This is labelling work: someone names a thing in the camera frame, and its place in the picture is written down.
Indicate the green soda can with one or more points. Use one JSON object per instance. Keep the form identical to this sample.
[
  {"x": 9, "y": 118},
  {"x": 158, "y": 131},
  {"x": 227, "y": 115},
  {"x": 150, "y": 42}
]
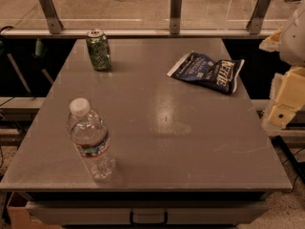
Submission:
[{"x": 99, "y": 50}]

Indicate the metal rail bracket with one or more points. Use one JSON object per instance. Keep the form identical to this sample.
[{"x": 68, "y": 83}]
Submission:
[
  {"x": 254, "y": 26},
  {"x": 54, "y": 24},
  {"x": 175, "y": 16}
]

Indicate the cardboard box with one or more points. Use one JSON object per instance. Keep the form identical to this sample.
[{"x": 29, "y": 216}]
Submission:
[{"x": 20, "y": 218}]

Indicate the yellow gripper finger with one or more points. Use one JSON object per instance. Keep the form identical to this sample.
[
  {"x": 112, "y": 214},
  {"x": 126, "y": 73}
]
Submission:
[
  {"x": 287, "y": 98},
  {"x": 272, "y": 42}
]

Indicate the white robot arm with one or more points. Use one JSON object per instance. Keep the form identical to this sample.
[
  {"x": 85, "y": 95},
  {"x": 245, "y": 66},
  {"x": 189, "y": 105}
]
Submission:
[{"x": 292, "y": 41}]

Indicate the left metal rail bracket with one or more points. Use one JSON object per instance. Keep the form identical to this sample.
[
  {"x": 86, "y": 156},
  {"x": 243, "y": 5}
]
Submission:
[{"x": 54, "y": 24}]

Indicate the blue Kettle chips bag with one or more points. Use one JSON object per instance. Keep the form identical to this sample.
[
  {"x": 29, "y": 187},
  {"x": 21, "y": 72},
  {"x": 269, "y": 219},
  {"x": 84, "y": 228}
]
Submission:
[{"x": 199, "y": 69}]

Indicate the clear plastic water bottle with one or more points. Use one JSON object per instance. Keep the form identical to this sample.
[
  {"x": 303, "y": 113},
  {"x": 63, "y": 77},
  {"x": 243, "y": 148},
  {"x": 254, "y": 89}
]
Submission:
[{"x": 90, "y": 137}]

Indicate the horizontal metal rail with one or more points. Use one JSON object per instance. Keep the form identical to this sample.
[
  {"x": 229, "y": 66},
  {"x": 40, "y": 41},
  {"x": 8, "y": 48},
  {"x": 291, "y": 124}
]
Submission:
[{"x": 65, "y": 33}]

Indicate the right metal rail bracket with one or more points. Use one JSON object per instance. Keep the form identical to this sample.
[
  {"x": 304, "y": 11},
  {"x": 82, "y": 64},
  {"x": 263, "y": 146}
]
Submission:
[{"x": 254, "y": 26}]

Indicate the middle metal rail bracket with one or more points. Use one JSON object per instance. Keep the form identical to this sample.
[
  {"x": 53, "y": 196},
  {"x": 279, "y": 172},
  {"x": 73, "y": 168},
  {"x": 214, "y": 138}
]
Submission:
[{"x": 175, "y": 16}]

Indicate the grey drawer with black handle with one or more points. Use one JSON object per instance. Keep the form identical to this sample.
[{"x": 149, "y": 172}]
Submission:
[{"x": 107, "y": 213}]

